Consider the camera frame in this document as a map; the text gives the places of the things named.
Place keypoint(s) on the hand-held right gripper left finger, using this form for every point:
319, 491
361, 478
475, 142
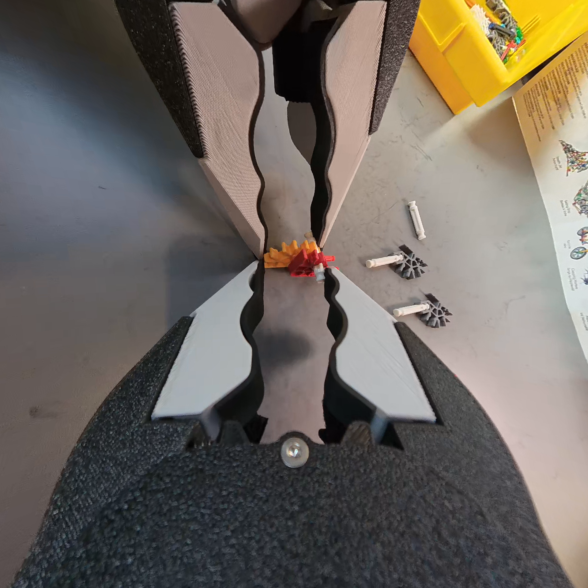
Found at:
206, 363

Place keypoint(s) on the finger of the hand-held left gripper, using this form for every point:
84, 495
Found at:
353, 92
220, 115

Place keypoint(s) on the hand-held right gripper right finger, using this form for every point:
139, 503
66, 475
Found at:
381, 372

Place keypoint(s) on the short white toy rod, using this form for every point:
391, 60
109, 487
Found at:
319, 274
381, 262
416, 220
409, 309

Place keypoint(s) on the yellow toy connector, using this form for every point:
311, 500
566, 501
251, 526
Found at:
280, 256

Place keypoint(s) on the red toy connector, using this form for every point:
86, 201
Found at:
303, 265

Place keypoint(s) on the grey toy connector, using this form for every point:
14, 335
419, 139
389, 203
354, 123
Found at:
436, 313
409, 264

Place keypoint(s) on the yellow plastic bin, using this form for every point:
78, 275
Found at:
441, 55

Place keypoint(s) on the pile of toy building parts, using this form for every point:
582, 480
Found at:
498, 27

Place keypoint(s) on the folded instruction sheet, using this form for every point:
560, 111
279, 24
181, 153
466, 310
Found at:
560, 183

